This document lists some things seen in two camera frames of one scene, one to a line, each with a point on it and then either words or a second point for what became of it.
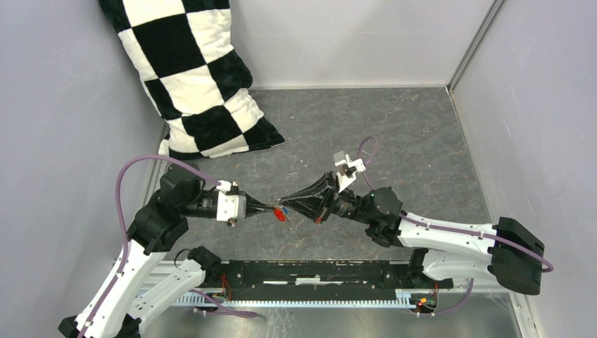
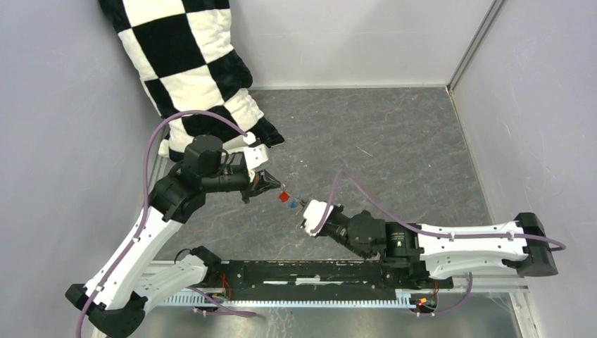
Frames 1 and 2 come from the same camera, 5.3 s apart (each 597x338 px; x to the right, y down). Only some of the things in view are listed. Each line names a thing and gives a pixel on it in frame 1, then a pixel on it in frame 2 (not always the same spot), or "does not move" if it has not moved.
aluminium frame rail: (476, 44) does not move
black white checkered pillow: (184, 53) does not move
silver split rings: (274, 201) to (296, 197)
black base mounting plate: (319, 279) does not move
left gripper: (253, 206) to (262, 180)
